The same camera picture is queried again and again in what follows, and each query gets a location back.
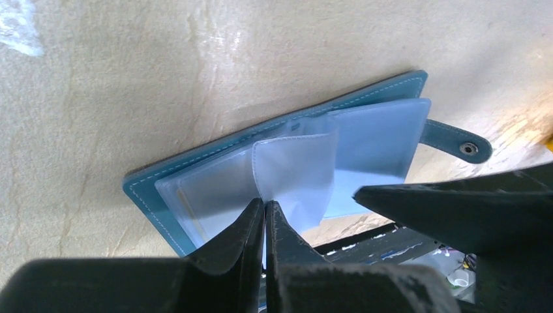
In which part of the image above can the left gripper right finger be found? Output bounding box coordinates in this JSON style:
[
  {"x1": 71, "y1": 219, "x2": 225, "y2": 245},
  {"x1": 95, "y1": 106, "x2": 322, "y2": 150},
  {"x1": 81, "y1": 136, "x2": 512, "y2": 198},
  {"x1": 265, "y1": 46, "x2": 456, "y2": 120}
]
[{"x1": 265, "y1": 201, "x2": 460, "y2": 312}]

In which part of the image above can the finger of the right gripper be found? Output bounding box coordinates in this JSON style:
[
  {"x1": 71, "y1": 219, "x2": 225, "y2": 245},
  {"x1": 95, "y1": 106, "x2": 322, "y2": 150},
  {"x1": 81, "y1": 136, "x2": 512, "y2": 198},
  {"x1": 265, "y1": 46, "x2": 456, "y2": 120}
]
[{"x1": 354, "y1": 163, "x2": 552, "y2": 312}]

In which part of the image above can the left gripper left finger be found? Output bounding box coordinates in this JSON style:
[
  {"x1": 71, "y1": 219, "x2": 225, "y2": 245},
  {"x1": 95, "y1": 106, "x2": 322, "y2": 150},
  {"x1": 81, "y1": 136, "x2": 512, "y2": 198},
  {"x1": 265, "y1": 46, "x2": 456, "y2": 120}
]
[{"x1": 1, "y1": 198, "x2": 265, "y2": 312}]

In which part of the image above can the blue card holder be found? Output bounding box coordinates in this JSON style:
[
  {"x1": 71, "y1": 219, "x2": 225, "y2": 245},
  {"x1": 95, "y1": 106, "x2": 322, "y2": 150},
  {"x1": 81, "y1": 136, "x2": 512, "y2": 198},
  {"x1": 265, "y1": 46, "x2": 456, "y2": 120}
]
[{"x1": 123, "y1": 70, "x2": 493, "y2": 256}]

